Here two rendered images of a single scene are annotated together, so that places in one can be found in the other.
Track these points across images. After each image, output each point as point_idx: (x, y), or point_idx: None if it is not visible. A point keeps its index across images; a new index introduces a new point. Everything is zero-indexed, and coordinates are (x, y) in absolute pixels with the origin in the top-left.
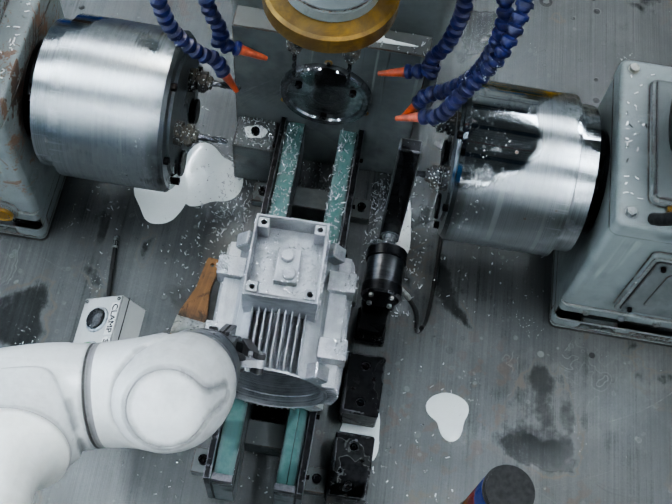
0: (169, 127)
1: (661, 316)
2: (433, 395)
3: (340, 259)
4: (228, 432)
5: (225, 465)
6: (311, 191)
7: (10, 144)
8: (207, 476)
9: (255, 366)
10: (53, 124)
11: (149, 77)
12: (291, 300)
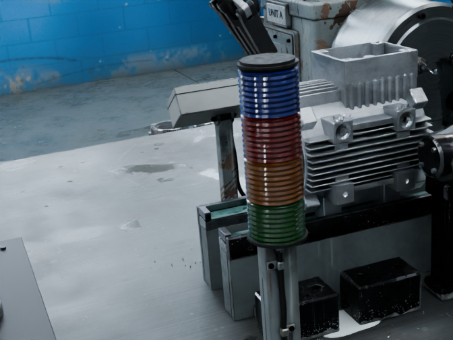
0: (401, 41)
1: None
2: None
3: (414, 97)
4: (245, 207)
5: (217, 214)
6: None
7: (318, 43)
8: (199, 206)
9: (239, 5)
10: (342, 28)
11: (410, 5)
12: (332, 57)
